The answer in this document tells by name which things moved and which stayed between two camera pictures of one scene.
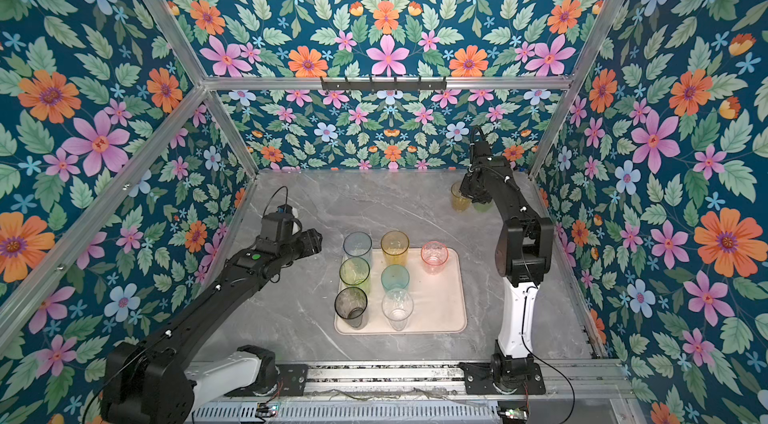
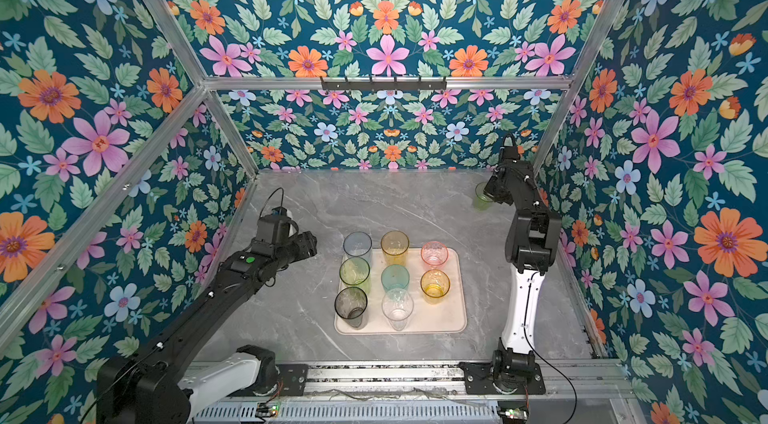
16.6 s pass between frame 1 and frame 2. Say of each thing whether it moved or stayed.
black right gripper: moved
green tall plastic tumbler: stayed
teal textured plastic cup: stayed
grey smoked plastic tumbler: stayed
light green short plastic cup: stayed
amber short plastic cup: moved
